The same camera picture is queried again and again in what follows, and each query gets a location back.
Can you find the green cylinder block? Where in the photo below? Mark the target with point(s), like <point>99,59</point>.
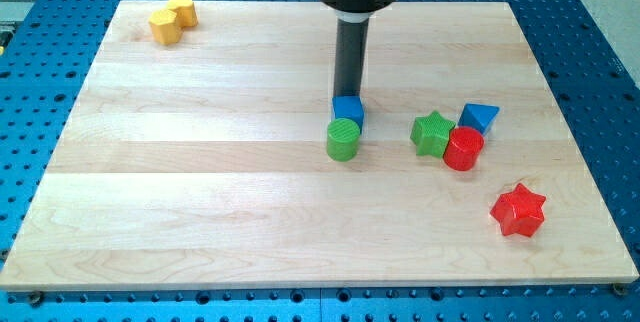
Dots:
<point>342,139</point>

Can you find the green star block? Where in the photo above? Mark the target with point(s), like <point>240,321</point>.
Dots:
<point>431,134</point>

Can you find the red star block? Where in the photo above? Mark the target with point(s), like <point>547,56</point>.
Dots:
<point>519,211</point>

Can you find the blue cube block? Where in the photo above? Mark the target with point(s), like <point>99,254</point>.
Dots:
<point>349,107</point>

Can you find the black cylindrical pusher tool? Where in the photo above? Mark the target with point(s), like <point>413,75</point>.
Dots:
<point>349,57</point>

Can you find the wooden board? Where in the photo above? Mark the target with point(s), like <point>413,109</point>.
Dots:
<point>202,165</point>

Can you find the red cylinder block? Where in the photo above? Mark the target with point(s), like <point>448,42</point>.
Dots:
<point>463,149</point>

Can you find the blue triangle block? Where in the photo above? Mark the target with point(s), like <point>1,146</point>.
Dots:
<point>478,116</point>

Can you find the yellow cylinder block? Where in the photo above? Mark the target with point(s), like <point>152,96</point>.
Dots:
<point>185,10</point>

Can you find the yellow hexagon block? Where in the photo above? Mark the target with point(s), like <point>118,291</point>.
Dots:
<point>165,26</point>

